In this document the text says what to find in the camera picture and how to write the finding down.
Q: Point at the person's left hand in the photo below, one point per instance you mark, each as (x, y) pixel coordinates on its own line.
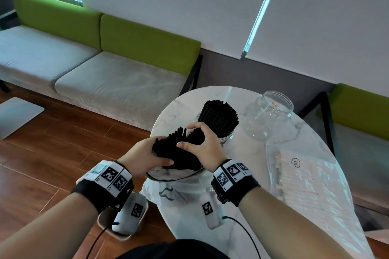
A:
(138, 158)

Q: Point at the person's right hand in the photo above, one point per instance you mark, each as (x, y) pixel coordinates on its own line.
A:
(209, 149)

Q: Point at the person's left thumb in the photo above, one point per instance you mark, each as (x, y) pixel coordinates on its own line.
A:
(164, 163)

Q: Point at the person's right thumb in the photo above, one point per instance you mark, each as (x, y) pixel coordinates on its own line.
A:
(186, 146)

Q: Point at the bundle of black straws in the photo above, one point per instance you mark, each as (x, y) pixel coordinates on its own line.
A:
(185, 154)

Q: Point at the person's left forearm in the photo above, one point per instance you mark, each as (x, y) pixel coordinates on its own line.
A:
(51, 231)

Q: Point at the person's right forearm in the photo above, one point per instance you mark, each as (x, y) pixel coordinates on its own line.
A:
(288, 228)

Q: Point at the white plastic bag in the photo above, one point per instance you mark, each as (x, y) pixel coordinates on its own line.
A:
(179, 189)

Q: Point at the clear jar holding straws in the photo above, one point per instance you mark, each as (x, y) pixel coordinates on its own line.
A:
(225, 140)

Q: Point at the upright bunch of black straws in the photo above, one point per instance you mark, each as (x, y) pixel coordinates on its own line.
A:
(218, 117)

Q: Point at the black wristband with marker tags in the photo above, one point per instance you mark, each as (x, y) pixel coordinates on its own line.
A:
(235, 181)
(105, 181)

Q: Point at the empty clear glass jar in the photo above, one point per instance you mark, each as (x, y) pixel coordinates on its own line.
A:
(264, 119)

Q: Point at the grey sofa seat cushion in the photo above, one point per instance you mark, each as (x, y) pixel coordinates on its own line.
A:
(361, 161)
(39, 52)
(121, 88)

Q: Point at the person's black clothing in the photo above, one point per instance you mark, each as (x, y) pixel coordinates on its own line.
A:
(173, 251)

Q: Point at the green sofa backrest cushion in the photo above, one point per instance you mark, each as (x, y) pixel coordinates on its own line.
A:
(57, 19)
(361, 107)
(149, 41)

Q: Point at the clear bag of wrapped straws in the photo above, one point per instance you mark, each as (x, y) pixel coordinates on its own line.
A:
(313, 189)

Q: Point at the white flat floor board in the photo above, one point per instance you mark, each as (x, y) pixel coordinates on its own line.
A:
(16, 116)

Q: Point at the white wrist camera with marker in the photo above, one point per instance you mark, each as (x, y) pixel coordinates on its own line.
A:
(130, 213)
(211, 210)

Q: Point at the black metal sofa frame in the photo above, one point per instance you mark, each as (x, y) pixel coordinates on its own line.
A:
(193, 75)
(329, 122)

